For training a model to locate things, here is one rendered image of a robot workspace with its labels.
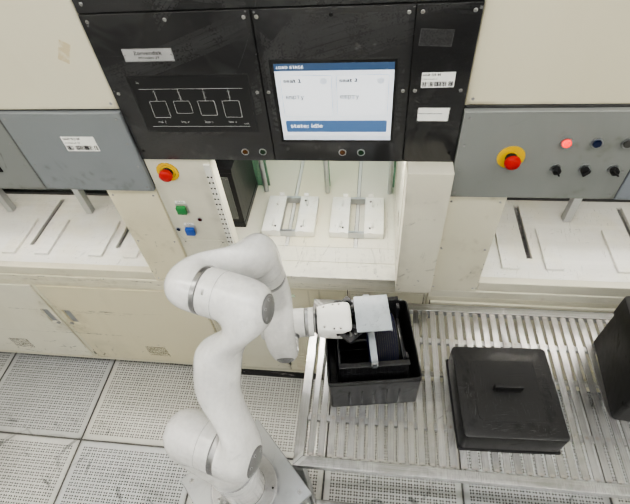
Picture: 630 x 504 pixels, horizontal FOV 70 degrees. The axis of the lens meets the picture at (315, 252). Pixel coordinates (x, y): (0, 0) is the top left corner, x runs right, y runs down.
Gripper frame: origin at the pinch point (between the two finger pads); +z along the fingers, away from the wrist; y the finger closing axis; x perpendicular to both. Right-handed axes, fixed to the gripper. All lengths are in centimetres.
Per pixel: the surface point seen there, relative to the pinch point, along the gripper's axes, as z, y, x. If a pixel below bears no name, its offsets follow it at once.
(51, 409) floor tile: -158, -25, -106
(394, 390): 6.5, 13.7, -20.0
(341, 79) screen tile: -4, -29, 58
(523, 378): 45, 13, -20
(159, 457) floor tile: -97, 2, -106
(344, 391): -8.6, 13.7, -18.3
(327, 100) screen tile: -8, -30, 53
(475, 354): 33.5, 3.8, -19.8
